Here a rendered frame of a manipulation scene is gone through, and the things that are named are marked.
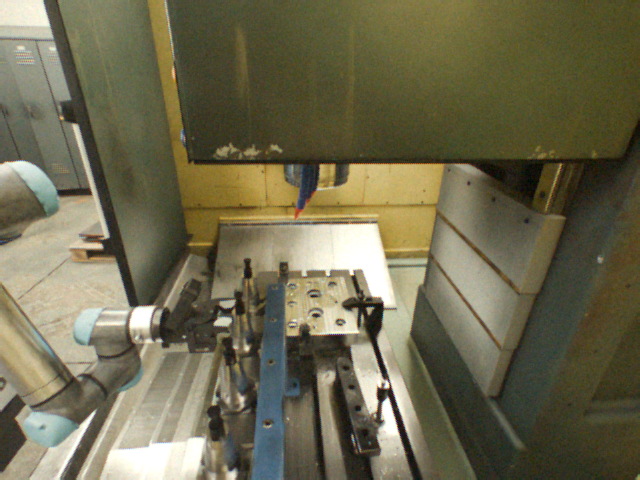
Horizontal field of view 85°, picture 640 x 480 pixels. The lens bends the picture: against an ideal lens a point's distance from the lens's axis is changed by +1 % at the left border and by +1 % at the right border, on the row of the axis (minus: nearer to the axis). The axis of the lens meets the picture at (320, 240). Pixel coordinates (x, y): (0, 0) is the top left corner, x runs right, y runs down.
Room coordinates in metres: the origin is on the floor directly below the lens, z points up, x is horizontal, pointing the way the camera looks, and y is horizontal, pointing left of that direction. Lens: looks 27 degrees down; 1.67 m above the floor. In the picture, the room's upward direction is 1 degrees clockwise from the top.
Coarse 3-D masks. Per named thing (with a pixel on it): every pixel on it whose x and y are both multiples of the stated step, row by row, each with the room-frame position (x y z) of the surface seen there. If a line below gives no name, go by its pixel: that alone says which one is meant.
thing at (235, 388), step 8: (240, 360) 0.37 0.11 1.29; (224, 368) 0.36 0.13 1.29; (232, 368) 0.36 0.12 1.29; (240, 368) 0.37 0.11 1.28; (224, 376) 0.36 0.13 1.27; (232, 376) 0.35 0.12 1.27; (240, 376) 0.36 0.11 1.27; (224, 384) 0.35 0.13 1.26; (232, 384) 0.35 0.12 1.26; (240, 384) 0.36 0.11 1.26; (248, 384) 0.37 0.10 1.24; (224, 392) 0.35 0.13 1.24; (232, 392) 0.35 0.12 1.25; (240, 392) 0.35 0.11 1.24; (248, 392) 0.36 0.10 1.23; (224, 400) 0.35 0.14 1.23; (232, 400) 0.35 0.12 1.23; (240, 400) 0.35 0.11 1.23
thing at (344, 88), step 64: (192, 0) 0.48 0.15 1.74; (256, 0) 0.49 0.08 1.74; (320, 0) 0.50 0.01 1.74; (384, 0) 0.50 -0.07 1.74; (448, 0) 0.51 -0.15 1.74; (512, 0) 0.52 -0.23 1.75; (576, 0) 0.53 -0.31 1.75; (192, 64) 0.48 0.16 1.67; (256, 64) 0.49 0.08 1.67; (320, 64) 0.49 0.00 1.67; (384, 64) 0.50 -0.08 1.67; (448, 64) 0.51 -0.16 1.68; (512, 64) 0.52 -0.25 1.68; (576, 64) 0.53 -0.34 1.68; (192, 128) 0.48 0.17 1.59; (256, 128) 0.49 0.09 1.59; (320, 128) 0.50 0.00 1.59; (384, 128) 0.50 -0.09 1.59; (448, 128) 0.51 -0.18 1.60; (512, 128) 0.52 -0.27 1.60; (576, 128) 0.53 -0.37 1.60
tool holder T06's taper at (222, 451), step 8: (224, 424) 0.27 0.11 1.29; (208, 432) 0.26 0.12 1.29; (224, 432) 0.26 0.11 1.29; (208, 440) 0.25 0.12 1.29; (216, 440) 0.25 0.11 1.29; (224, 440) 0.25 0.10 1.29; (232, 440) 0.26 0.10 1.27; (208, 448) 0.25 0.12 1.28; (216, 448) 0.25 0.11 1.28; (224, 448) 0.25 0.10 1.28; (232, 448) 0.26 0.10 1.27; (208, 456) 0.25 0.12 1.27; (216, 456) 0.24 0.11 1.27; (224, 456) 0.25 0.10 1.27; (232, 456) 0.25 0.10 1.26; (240, 456) 0.27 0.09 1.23; (208, 464) 0.25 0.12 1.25; (216, 464) 0.24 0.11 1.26; (224, 464) 0.24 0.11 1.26; (232, 464) 0.25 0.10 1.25; (240, 464) 0.26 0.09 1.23; (208, 472) 0.24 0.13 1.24; (216, 472) 0.24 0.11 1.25; (224, 472) 0.24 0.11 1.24; (232, 472) 0.25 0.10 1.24
